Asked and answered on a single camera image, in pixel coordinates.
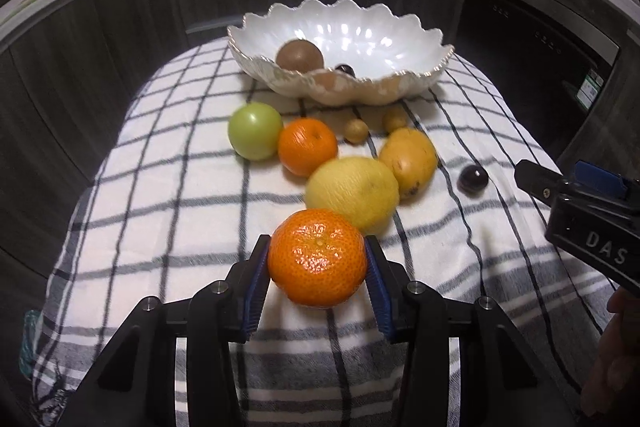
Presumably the teal fabric item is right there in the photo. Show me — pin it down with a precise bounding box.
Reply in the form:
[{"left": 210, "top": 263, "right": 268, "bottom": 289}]
[{"left": 19, "top": 309, "right": 47, "bottom": 379}]

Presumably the small orange mandarin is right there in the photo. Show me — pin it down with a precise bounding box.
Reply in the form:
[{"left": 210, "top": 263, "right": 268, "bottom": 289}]
[{"left": 267, "top": 208, "right": 368, "bottom": 309}]

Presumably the dark cherry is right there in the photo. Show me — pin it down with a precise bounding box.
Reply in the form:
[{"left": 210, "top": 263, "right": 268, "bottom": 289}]
[{"left": 458, "top": 165, "right": 490, "bottom": 196}]

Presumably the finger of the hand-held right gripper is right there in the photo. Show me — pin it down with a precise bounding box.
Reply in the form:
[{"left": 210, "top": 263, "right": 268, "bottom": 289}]
[
  {"left": 574, "top": 160, "right": 640, "bottom": 208},
  {"left": 515, "top": 159, "right": 573, "bottom": 208}
]

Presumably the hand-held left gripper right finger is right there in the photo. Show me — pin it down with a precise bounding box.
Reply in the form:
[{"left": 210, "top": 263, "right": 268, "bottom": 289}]
[{"left": 364, "top": 234, "right": 576, "bottom": 427}]

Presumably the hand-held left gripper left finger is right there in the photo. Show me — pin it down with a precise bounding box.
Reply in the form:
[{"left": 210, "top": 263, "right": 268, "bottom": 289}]
[{"left": 75, "top": 234, "right": 273, "bottom": 427}]

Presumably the small tan longan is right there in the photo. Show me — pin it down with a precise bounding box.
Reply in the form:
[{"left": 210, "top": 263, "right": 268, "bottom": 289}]
[
  {"left": 343, "top": 118, "right": 370, "bottom": 145},
  {"left": 383, "top": 108, "right": 408, "bottom": 132}
]

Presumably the brown kiwi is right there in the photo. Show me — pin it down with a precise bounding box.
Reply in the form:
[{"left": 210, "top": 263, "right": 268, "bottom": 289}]
[{"left": 275, "top": 39, "right": 325, "bottom": 72}]

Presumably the person's right hand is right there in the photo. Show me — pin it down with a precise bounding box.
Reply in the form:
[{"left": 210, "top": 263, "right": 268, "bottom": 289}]
[{"left": 581, "top": 284, "right": 640, "bottom": 419}]

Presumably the yellow-orange mango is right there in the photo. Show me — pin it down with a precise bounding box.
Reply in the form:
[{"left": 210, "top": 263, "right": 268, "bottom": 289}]
[{"left": 378, "top": 128, "right": 439, "bottom": 200}]

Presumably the white scalloped bowl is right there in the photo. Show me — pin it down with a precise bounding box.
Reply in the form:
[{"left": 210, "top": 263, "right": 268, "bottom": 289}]
[{"left": 226, "top": 0, "right": 456, "bottom": 106}]

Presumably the green white sticker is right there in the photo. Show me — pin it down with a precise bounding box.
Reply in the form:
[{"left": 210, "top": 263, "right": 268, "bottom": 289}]
[{"left": 577, "top": 69, "right": 606, "bottom": 110}]

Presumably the black dishwasher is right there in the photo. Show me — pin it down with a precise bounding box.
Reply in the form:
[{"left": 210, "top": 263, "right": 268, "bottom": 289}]
[{"left": 452, "top": 0, "right": 640, "bottom": 180}]

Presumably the yellow lemon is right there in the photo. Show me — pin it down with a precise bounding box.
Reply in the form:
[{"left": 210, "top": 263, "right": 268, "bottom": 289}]
[{"left": 305, "top": 156, "right": 401, "bottom": 238}]

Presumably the large orange mandarin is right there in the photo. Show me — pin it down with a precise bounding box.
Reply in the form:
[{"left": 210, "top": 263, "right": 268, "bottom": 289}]
[{"left": 278, "top": 118, "right": 339, "bottom": 178}]

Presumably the white checked cloth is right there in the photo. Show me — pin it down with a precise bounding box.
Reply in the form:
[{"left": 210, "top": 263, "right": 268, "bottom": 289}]
[{"left": 20, "top": 41, "right": 621, "bottom": 427}]

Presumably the green apple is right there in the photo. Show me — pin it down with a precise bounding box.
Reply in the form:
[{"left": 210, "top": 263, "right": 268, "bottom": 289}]
[{"left": 228, "top": 103, "right": 284, "bottom": 160}]

